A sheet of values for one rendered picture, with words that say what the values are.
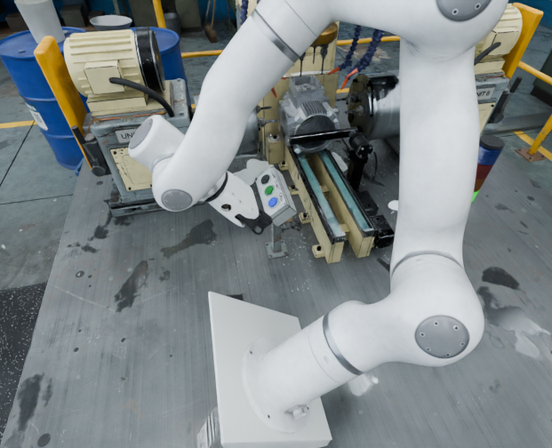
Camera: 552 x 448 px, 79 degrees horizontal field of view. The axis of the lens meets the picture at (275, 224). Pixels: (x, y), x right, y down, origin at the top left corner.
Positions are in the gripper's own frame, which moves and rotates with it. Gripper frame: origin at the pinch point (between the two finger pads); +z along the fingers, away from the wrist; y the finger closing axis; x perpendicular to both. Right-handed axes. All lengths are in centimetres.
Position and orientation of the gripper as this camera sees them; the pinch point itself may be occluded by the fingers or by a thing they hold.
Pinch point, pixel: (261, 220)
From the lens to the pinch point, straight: 76.3
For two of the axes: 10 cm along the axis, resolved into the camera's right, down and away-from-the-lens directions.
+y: -2.3, -7.0, 6.7
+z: 6.0, 4.4, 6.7
